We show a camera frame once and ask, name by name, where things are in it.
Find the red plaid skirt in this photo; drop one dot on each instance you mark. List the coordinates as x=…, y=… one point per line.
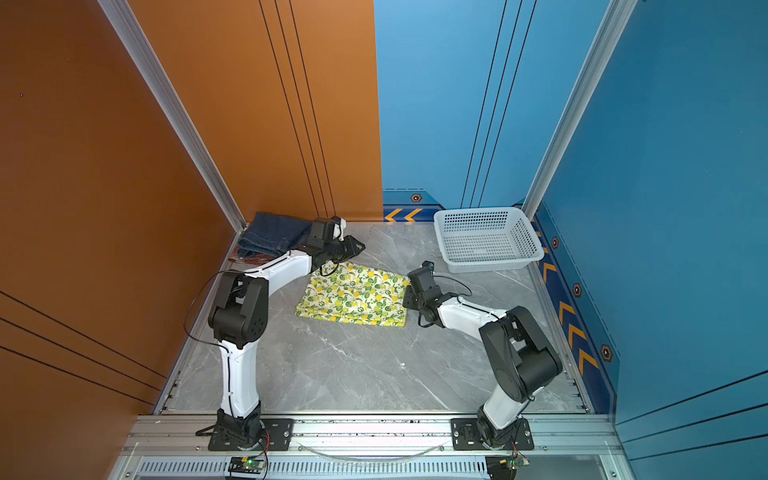
x=255, y=261

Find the left green circuit board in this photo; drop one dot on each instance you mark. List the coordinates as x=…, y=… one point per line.
x=247, y=467

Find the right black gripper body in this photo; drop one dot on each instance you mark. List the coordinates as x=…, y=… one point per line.
x=412, y=301

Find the right aluminium corner post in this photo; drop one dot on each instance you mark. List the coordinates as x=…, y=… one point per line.
x=606, y=39

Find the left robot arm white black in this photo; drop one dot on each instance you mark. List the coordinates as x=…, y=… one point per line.
x=239, y=317

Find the left aluminium corner post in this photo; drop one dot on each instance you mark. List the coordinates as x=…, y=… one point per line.
x=126, y=25

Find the green circuit board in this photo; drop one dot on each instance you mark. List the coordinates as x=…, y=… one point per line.
x=247, y=467
x=504, y=468

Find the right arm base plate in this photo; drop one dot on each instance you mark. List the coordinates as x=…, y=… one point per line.
x=478, y=433

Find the lemon print skirt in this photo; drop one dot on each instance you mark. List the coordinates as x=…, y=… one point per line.
x=354, y=294

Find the right green circuit board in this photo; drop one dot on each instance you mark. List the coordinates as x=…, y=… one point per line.
x=504, y=468

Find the dark blue denim skirt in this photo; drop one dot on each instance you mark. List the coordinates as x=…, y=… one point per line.
x=272, y=235

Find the aluminium front rail frame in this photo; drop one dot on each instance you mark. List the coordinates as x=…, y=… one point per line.
x=374, y=446

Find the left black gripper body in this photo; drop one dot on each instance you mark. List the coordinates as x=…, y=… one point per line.
x=339, y=251

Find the white plastic laundry basket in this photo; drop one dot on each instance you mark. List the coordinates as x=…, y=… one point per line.
x=486, y=239

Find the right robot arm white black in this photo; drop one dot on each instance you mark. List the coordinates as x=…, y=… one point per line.
x=522, y=359

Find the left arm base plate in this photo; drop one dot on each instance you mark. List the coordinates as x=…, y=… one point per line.
x=274, y=435

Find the aluminium corner post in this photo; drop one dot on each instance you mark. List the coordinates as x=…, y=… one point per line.
x=606, y=39
x=126, y=25

